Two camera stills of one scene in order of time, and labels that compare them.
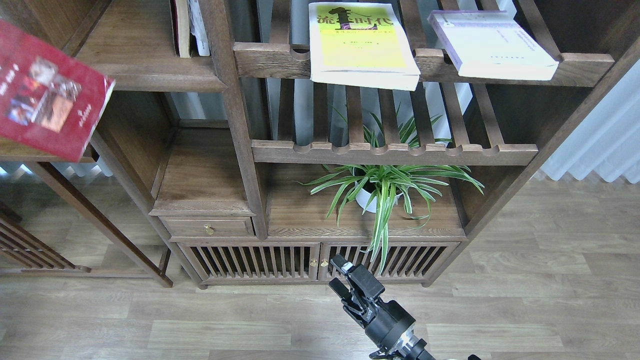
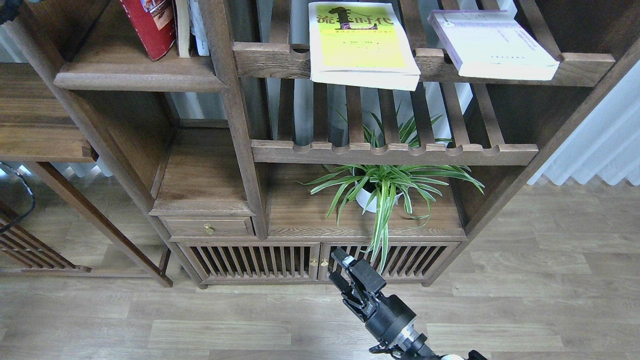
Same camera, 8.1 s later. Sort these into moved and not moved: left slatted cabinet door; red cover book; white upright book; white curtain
Moved: red cover book
Not moved: white curtain; white upright book; left slatted cabinet door
